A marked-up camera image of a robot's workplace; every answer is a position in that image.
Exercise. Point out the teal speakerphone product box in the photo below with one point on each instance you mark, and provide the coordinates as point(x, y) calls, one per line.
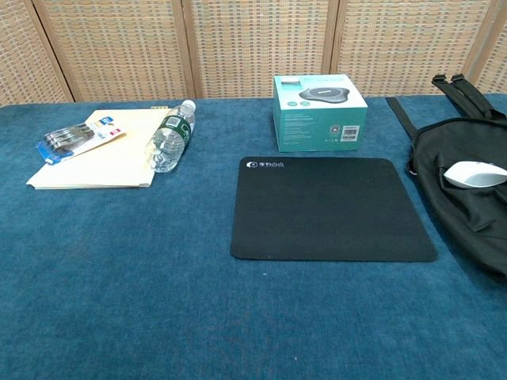
point(317, 126)

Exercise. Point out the blue felt table cover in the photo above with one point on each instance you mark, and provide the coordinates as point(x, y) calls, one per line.
point(119, 277)

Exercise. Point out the clear plastic water bottle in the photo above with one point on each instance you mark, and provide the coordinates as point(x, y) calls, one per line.
point(170, 138)

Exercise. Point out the black fabric backpack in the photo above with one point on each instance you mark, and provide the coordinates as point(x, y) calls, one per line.
point(455, 221)

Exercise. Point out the manila paper folder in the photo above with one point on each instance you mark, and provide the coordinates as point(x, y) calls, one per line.
point(119, 162)

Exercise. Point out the pack of pens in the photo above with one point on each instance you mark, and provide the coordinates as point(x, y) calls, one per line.
point(71, 140)

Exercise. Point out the black mouse pad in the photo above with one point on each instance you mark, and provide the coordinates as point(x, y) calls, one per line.
point(328, 213)

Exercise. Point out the woven folding screen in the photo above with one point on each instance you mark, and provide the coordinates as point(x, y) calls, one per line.
point(253, 39)

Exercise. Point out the white computer mouse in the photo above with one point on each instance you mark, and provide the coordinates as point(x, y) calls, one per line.
point(471, 174)

